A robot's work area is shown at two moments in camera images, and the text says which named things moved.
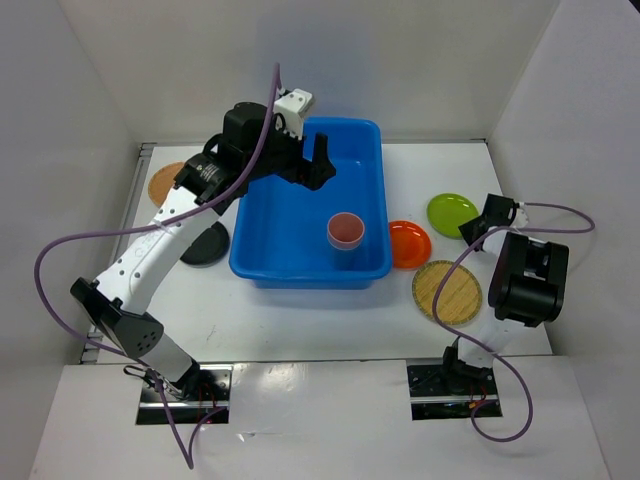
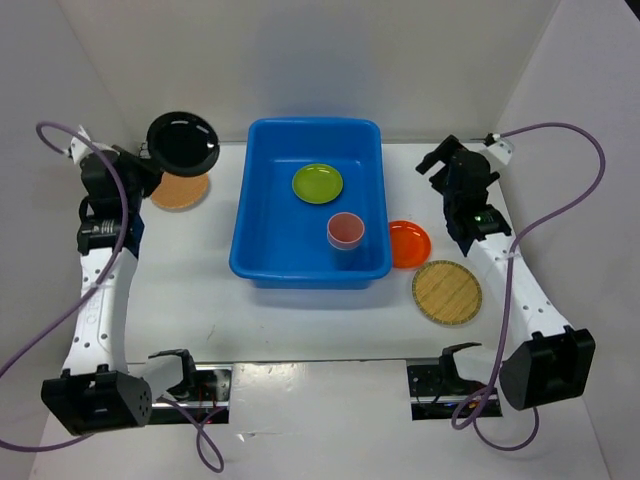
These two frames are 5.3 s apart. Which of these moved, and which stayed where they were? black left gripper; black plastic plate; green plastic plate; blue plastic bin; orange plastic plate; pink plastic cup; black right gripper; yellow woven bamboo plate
Moved: black right gripper; black plastic plate; green plastic plate; black left gripper
Stayed: pink plastic cup; yellow woven bamboo plate; blue plastic bin; orange plastic plate
